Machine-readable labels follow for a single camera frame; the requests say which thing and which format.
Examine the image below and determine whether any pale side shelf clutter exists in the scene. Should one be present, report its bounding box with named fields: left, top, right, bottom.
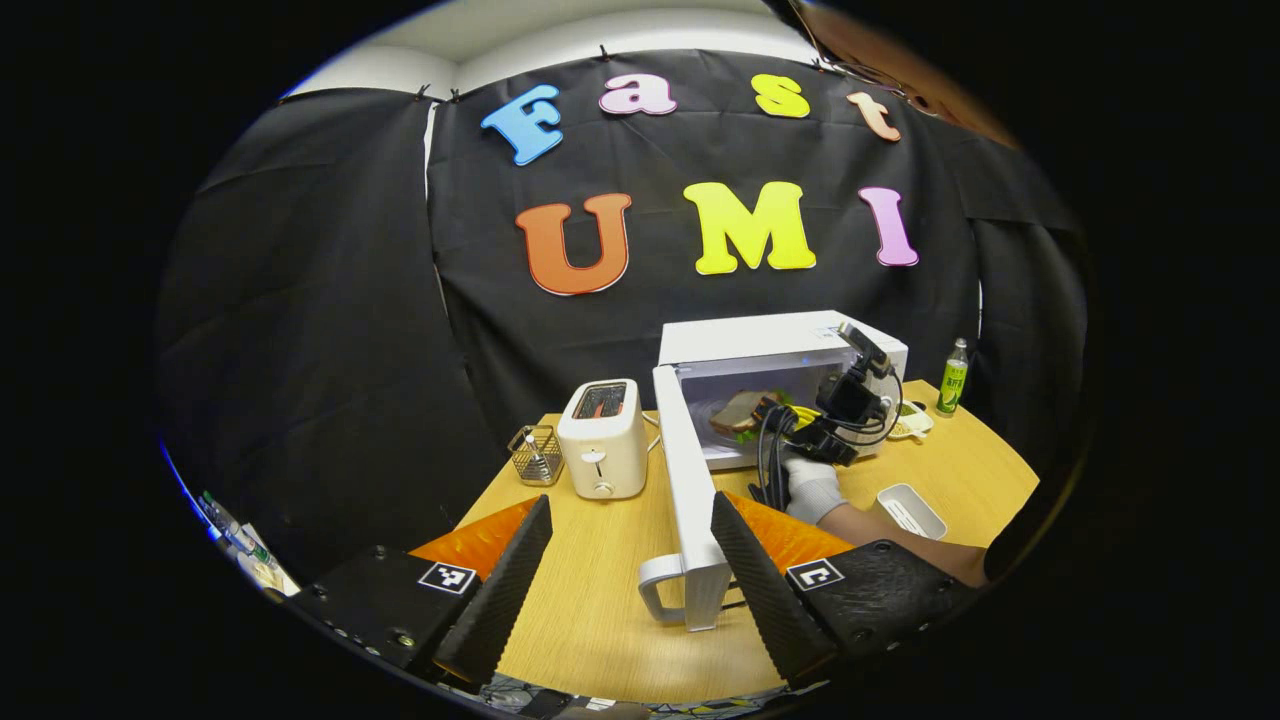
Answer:
left=195, top=488, right=301, bottom=599

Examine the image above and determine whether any green drink bottle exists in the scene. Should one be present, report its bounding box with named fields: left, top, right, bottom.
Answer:
left=936, top=338, right=971, bottom=417

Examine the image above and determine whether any small white rectangular tray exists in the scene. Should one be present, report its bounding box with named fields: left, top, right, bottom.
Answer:
left=875, top=483, right=948, bottom=541

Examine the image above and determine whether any wire mesh basket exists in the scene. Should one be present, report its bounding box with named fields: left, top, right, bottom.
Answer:
left=507, top=425, right=564, bottom=488

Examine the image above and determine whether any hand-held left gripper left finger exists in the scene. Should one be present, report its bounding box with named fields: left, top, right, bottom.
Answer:
left=290, top=495, right=554, bottom=691

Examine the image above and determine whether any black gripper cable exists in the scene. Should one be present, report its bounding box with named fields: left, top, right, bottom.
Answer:
left=748, top=405, right=801, bottom=511

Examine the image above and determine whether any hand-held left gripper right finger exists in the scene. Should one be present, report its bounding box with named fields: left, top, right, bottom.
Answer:
left=710, top=490, right=981, bottom=691

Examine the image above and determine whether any divided white plate of grains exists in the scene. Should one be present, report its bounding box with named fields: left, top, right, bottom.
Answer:
left=885, top=400, right=934, bottom=441

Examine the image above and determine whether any sandwich with lettuce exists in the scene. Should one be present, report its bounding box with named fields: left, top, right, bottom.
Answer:
left=709, top=390, right=801, bottom=441

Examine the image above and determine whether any white toaster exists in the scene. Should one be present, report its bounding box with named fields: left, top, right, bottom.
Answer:
left=557, top=378, right=649, bottom=501

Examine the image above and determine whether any white microwave oven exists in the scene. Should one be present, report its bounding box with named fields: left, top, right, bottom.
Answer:
left=637, top=310, right=909, bottom=633

